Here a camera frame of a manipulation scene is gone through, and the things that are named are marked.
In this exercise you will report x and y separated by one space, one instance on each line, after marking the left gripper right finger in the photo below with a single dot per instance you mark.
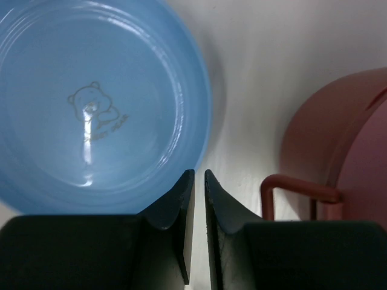
248 252

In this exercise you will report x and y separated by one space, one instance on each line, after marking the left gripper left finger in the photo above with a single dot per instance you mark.
148 250

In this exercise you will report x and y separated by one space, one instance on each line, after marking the dark red lunch container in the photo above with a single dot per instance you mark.
319 135

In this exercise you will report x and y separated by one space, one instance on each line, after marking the pink lunch container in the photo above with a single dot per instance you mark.
360 191

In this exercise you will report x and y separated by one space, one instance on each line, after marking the blue plate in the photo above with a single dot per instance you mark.
104 105

